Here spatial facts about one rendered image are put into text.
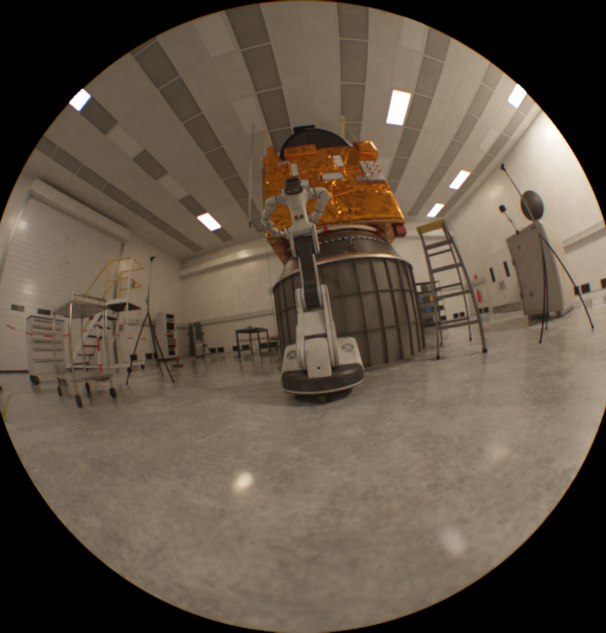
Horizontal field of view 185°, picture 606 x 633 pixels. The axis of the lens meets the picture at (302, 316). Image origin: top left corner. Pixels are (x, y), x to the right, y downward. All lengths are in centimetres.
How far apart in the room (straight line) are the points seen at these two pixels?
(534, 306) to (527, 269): 63
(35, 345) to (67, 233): 475
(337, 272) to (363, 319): 55
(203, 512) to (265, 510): 16
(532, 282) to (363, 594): 401
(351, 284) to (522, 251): 331
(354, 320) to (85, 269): 771
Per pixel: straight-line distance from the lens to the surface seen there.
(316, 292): 124
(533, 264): 399
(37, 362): 379
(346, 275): 196
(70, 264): 755
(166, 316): 843
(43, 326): 386
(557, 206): 808
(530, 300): 407
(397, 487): 57
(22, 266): 730
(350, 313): 189
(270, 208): 164
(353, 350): 130
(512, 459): 68
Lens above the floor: 42
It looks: 6 degrees up
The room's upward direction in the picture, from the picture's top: 7 degrees counter-clockwise
